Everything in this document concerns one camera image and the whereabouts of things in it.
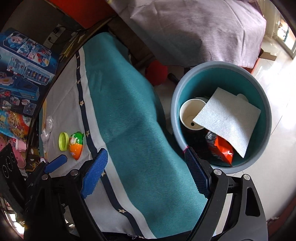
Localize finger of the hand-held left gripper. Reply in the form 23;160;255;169
25;155;68;186

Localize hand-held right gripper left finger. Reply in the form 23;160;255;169
30;148;109;241

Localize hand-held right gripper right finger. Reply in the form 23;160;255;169
184;146;269;241

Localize red orange crinkled plastic bag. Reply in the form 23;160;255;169
205;131;234;167

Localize teal plastic bin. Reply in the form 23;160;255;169
171;61;272;174

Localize pink plastic toy set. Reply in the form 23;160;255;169
0;137;27;168

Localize yellow-green plastic cap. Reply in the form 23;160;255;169
58;132;69;151

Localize clear plastic film scrap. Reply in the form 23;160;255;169
41;117;55;143

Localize colourful cartoon toy packet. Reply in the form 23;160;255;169
0;110;31;139

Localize white paper cup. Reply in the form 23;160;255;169
180;99;207;131

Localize white paper towel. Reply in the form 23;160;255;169
193;87;261;158

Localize teal white striped tablecloth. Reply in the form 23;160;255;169
38;31;208;239

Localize blue toy box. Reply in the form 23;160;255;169
0;28;58;116

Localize red fuzzy ball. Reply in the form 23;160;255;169
147;61;168;86

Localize white power strip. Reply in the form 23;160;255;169
47;25;66;44

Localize brown cardboard piece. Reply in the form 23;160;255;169
258;47;278;62

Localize purple grey bed cover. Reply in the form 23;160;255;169
109;0;266;68

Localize red box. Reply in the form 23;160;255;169
50;0;112;29

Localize black metal frame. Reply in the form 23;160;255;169
168;73;182;84

